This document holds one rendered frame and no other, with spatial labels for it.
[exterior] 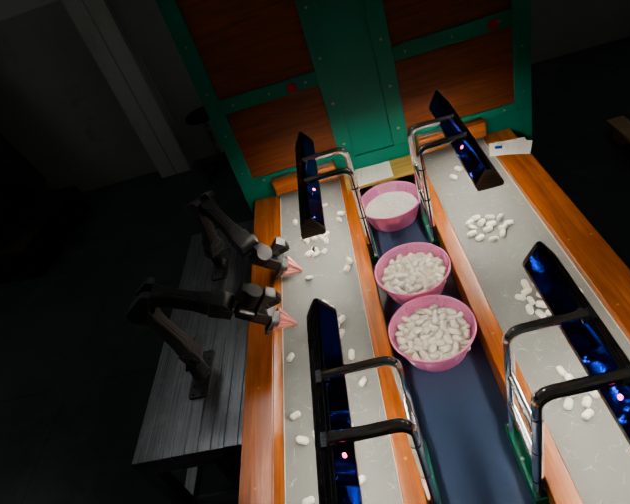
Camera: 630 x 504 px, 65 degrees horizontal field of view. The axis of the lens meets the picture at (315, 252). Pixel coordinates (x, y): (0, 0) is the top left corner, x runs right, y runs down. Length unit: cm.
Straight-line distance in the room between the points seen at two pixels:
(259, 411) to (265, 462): 16
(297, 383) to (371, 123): 122
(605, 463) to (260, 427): 87
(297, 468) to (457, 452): 43
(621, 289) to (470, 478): 70
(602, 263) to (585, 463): 65
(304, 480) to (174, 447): 50
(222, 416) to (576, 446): 102
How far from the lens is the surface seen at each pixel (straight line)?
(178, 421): 181
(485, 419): 150
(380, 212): 211
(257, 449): 150
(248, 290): 153
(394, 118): 228
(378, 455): 141
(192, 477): 211
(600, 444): 142
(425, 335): 160
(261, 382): 162
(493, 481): 143
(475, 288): 168
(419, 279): 176
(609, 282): 171
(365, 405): 149
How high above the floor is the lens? 198
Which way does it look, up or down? 38 degrees down
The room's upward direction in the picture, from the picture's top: 21 degrees counter-clockwise
